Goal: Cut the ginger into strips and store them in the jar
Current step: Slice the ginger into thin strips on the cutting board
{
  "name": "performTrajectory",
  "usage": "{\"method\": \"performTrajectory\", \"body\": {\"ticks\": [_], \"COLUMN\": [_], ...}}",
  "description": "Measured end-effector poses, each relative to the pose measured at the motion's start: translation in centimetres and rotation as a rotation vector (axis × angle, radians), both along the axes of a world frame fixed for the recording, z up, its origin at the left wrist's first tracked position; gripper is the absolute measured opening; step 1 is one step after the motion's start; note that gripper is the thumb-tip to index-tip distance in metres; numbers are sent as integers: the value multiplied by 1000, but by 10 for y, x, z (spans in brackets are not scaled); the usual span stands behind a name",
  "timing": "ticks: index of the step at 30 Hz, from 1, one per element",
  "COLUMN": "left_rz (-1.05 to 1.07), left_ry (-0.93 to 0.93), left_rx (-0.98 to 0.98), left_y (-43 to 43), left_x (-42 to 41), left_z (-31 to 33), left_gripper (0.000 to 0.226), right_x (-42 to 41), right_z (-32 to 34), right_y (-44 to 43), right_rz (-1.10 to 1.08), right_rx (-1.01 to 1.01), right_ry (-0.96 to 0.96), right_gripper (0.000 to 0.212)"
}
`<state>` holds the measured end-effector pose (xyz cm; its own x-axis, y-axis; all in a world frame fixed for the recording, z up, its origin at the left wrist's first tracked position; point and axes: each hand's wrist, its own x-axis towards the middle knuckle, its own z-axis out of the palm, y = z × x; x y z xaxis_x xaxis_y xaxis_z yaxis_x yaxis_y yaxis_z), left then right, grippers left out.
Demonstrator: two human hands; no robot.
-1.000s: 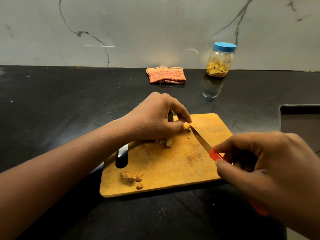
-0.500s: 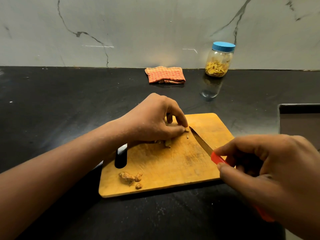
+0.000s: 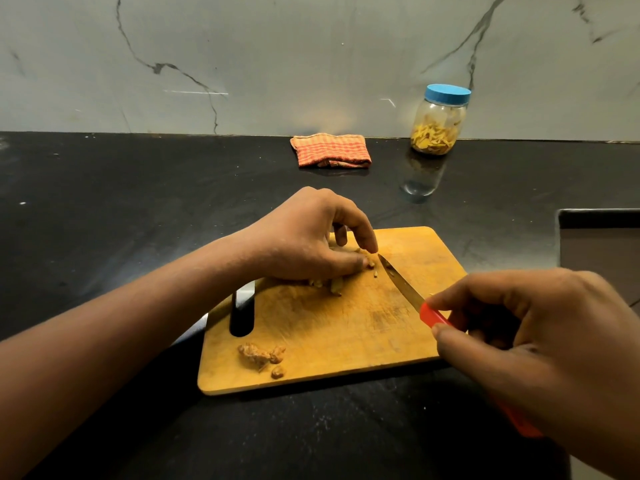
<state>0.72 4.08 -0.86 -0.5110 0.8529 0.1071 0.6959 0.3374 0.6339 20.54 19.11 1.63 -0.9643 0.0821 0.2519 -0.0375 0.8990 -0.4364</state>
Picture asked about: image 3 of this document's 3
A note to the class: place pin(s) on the person's right hand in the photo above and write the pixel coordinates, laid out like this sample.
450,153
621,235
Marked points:
560,344

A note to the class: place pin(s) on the person's left hand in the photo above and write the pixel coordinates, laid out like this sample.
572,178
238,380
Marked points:
300,234

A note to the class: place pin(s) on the pile of ginger slices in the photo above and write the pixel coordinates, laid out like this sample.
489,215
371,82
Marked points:
336,286

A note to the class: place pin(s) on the knobby ginger piece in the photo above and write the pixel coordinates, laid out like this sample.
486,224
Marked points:
252,352

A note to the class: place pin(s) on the small round ginger end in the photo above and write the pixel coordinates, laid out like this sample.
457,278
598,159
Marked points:
277,372

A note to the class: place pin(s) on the blue-lidded plastic jar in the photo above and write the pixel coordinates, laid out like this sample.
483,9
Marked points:
440,112

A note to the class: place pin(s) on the person's left forearm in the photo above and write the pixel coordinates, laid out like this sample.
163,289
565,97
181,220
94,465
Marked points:
100,354

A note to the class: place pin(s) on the blue jar lid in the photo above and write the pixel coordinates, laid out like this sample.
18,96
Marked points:
448,94

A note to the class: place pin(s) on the orange checked cloth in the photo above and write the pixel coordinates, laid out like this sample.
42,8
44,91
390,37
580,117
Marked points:
331,150

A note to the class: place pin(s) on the beige cabinet door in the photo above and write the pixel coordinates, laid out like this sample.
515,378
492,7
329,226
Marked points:
595,249

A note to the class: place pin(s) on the wooden cutting board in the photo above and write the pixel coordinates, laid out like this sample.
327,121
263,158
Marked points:
325,334

